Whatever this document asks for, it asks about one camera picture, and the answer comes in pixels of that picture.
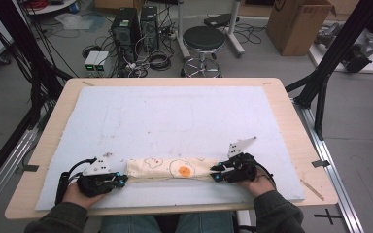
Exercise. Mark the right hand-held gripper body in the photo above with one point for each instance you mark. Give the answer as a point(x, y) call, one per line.
point(241, 168)

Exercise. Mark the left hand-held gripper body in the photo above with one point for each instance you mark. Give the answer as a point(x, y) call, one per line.
point(95, 184)

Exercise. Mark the cream cloth with egg print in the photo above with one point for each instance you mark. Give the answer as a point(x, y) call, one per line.
point(155, 171)

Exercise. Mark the person's left hand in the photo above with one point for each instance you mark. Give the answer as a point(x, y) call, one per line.
point(74, 197)

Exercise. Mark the person's right hand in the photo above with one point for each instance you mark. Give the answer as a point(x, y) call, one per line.
point(260, 186)

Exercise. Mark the person's left leg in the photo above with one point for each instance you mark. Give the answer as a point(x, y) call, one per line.
point(129, 226)

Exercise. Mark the person's leg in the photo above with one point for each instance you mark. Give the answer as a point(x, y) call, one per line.
point(129, 226)
point(204, 225)

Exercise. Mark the person's right leg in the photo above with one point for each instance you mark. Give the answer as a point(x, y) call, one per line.
point(204, 225)

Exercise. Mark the white table mat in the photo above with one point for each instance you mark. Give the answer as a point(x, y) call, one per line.
point(175, 123)

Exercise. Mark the dark tape piece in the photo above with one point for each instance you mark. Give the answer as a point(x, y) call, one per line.
point(320, 163)
point(29, 168)

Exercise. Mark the thin wooden stick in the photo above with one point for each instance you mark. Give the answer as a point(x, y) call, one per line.
point(312, 190)

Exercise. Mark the light wooden table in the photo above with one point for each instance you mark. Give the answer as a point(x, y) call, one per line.
point(291, 106)

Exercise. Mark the black tape cross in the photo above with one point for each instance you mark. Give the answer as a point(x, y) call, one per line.
point(327, 216)

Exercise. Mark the white power supply unit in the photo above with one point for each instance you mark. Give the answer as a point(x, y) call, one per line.
point(90, 61)
point(102, 61)

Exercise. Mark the black round stool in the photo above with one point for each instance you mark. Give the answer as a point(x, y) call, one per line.
point(204, 38)

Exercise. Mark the white metal stand leg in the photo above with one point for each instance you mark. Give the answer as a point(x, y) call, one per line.
point(234, 32)
point(182, 32)

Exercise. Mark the large black computer tower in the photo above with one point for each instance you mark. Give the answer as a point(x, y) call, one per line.
point(124, 32)

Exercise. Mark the black flat device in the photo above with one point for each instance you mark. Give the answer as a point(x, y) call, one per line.
point(220, 20)

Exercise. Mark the brown cardboard box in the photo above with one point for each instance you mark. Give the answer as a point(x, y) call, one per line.
point(294, 29)

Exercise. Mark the slim black computer tower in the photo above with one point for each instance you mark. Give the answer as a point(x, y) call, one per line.
point(149, 26)

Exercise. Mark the clear plastic bag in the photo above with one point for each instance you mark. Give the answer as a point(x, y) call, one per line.
point(73, 21)

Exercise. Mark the grey machine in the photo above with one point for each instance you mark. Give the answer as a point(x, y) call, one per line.
point(357, 53)

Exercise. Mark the white round table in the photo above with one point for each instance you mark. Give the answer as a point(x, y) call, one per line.
point(51, 7)

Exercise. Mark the aluminium rail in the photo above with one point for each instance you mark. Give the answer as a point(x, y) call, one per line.
point(333, 178)
point(3, 171)

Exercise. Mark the black metal frame post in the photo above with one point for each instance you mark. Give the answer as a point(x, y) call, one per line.
point(333, 55)

